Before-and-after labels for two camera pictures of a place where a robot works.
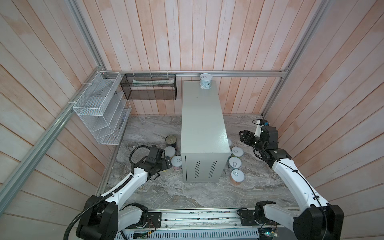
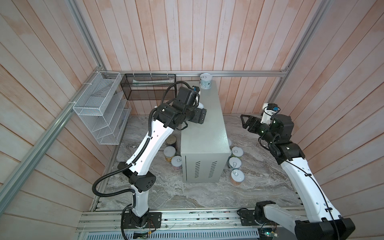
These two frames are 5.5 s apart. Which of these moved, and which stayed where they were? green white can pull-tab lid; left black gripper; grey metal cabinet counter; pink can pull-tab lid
Moved: left black gripper
Stayed: green white can pull-tab lid; grey metal cabinet counter; pink can pull-tab lid
